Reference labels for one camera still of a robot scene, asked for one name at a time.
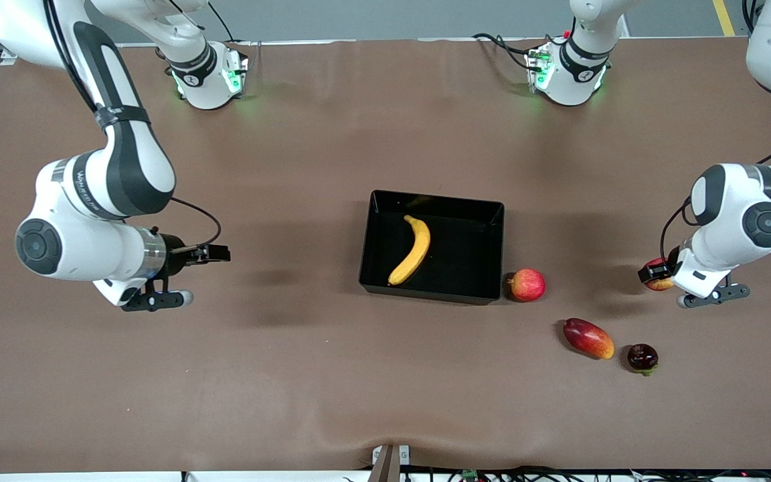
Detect metal table edge bracket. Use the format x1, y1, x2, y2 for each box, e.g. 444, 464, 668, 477
372, 444, 410, 482

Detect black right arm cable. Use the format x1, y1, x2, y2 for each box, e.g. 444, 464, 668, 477
171, 197, 222, 250

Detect black right base cable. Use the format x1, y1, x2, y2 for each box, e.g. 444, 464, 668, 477
208, 0, 262, 64

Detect red apple beside tray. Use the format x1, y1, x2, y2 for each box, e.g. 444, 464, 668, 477
506, 268, 547, 303

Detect red yellow mango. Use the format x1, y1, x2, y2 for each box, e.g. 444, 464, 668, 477
563, 318, 615, 360

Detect yellow banana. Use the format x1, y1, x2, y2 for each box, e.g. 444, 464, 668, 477
388, 215, 431, 287

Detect black rectangular plastic box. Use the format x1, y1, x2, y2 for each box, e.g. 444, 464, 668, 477
359, 189, 505, 306

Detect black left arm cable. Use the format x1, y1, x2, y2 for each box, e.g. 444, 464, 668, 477
659, 100, 771, 268

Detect black left base cables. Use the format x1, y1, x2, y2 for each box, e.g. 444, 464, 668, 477
473, 32, 547, 71

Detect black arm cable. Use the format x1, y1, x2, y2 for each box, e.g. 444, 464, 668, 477
171, 197, 222, 250
659, 100, 771, 268

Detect red yellow apple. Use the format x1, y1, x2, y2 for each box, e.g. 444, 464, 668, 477
645, 258, 675, 292

